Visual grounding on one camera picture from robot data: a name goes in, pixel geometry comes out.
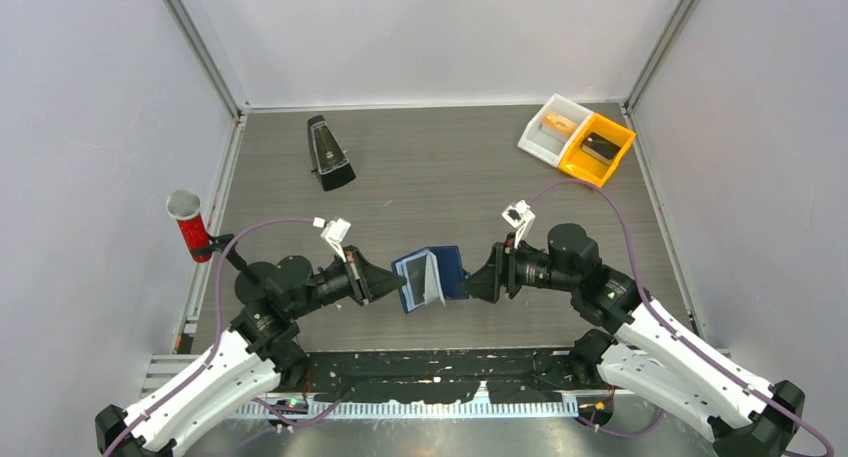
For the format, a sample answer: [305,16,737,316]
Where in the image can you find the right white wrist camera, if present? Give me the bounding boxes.
[501,200,536,248]

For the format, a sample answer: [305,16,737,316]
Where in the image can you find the grey credit card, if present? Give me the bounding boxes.
[405,254,427,308]

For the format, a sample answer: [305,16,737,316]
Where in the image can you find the blue leather card holder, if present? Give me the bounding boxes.
[391,245,469,314]

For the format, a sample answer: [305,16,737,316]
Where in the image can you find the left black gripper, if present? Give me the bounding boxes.
[291,245,406,318]

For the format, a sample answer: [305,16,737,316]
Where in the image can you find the red microphone with stand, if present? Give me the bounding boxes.
[166,189,276,305]

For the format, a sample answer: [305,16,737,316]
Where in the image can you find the slotted aluminium rail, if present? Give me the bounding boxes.
[241,399,584,421]

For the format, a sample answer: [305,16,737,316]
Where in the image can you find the black metronome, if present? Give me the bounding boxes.
[307,114,356,192]

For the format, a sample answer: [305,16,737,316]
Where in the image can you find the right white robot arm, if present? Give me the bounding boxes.
[460,223,805,456]

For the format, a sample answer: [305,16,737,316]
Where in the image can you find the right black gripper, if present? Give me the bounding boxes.
[457,233,578,303]

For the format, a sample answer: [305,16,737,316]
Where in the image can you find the yellow plastic bin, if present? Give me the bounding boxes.
[557,113,636,187]

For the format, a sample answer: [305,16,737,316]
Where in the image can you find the white plastic bin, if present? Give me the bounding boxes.
[517,94,594,168]

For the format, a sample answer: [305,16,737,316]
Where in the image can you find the black box in bin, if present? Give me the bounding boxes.
[581,132,621,166]

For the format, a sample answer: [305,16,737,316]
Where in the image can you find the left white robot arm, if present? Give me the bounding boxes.
[95,246,407,456]

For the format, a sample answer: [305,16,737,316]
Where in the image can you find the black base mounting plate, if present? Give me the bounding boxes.
[276,348,609,404]

